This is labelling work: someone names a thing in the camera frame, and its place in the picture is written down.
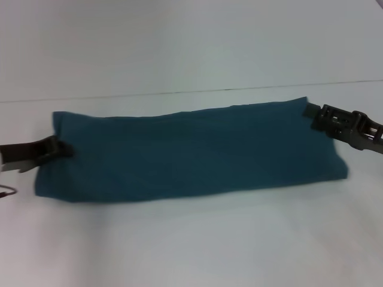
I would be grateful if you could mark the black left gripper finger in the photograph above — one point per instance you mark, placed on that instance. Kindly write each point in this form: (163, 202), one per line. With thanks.
(64, 149)

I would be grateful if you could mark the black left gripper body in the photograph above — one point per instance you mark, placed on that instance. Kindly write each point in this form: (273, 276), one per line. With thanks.
(24, 154)

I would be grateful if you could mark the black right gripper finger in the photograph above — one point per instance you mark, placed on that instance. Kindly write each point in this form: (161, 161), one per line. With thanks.
(329, 118)

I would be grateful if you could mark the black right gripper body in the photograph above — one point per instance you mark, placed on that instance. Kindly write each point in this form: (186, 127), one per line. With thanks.
(369, 134)

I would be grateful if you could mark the teal blue printed T-shirt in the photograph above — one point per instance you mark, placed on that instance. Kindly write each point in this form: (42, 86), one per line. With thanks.
(185, 149)

